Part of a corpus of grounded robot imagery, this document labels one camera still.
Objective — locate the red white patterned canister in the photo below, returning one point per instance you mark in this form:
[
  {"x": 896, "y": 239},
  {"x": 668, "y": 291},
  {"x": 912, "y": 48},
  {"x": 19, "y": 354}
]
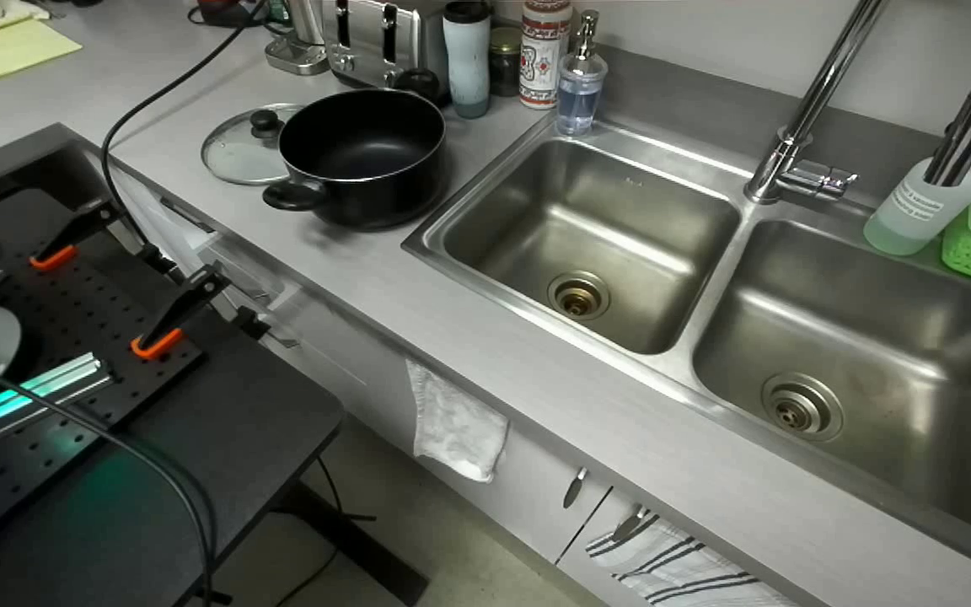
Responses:
[{"x": 539, "y": 48}]

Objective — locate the translucent plastic squeeze bottle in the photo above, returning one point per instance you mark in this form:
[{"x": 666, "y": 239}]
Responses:
[{"x": 913, "y": 214}]

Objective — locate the upper black orange clamp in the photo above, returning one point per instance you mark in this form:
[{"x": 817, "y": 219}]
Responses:
[{"x": 62, "y": 247}]

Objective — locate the black orange clamp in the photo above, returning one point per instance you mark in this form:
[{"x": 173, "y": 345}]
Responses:
[
  {"x": 62, "y": 247},
  {"x": 167, "y": 331}
]

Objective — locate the white travel tumbler black lid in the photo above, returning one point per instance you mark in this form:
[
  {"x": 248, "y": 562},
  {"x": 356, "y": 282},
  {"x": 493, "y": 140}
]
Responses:
[{"x": 465, "y": 41}]

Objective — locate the clear soap dispenser bottle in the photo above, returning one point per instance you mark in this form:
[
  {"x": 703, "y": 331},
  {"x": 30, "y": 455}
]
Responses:
[{"x": 581, "y": 77}]

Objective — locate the black perforated breadboard table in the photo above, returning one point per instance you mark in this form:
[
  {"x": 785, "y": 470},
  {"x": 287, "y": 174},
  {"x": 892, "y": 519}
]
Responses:
[{"x": 173, "y": 486}]

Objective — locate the stainless double sink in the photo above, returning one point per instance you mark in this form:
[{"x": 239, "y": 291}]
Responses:
[{"x": 850, "y": 369}]

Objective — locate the left chrome faucet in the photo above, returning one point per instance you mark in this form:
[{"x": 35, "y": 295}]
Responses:
[{"x": 783, "y": 167}]

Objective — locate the grey cabinet with handles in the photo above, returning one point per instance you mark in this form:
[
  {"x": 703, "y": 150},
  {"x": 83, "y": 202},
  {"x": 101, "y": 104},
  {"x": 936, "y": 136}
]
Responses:
[{"x": 538, "y": 498}]

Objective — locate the dark glass jar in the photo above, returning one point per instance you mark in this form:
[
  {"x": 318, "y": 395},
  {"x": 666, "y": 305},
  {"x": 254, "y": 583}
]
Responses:
[{"x": 503, "y": 58}]

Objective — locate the white hanging dish towel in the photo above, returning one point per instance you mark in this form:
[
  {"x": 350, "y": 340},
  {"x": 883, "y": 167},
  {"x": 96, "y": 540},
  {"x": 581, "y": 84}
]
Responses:
[{"x": 454, "y": 425}]

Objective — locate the glass pot lid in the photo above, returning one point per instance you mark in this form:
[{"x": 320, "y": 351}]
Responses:
[{"x": 242, "y": 150}]

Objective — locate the yellow paper pad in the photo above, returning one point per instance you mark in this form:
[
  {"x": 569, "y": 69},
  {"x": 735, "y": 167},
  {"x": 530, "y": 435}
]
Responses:
[{"x": 29, "y": 45}]

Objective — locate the lower black orange clamp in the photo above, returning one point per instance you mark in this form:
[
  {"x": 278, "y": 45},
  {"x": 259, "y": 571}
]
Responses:
[{"x": 167, "y": 331}]

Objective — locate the black cooking pot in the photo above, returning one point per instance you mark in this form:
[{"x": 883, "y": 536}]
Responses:
[{"x": 361, "y": 160}]

